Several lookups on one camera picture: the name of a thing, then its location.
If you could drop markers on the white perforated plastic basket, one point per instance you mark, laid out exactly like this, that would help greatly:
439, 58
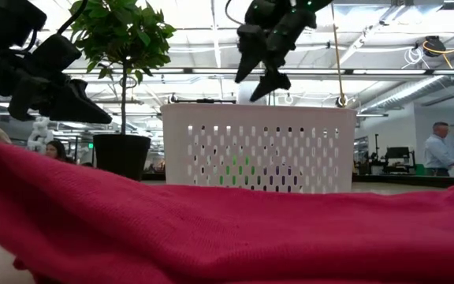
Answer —
258, 116

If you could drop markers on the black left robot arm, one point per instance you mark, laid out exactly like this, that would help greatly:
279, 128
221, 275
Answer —
6, 21

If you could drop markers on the green toy ball fruit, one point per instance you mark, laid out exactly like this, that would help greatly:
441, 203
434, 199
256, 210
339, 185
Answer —
240, 170

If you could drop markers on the white robot figure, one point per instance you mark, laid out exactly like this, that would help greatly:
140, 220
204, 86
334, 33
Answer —
39, 134

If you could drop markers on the long ceiling light strip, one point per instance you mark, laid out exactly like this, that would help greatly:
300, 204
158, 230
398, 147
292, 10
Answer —
388, 72

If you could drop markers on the purple toy eggplant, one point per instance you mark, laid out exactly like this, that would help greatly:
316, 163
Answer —
277, 170

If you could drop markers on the green plant in black pot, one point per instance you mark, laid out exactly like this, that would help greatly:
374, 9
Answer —
121, 155

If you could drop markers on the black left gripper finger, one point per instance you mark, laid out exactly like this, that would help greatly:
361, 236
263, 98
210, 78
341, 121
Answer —
77, 108
82, 86

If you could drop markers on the black computer monitor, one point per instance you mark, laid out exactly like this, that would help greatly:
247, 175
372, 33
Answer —
397, 153

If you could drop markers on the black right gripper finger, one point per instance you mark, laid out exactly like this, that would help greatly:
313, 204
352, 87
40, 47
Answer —
270, 84
248, 51

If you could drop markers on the silver ceiling duct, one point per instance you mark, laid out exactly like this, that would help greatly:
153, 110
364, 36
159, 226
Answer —
408, 92

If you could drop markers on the red folded cloth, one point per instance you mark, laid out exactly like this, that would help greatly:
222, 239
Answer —
211, 236

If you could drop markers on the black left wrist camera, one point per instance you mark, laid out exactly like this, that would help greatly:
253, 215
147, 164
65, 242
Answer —
53, 53

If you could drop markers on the black ceiling device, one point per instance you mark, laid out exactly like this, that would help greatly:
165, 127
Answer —
434, 44

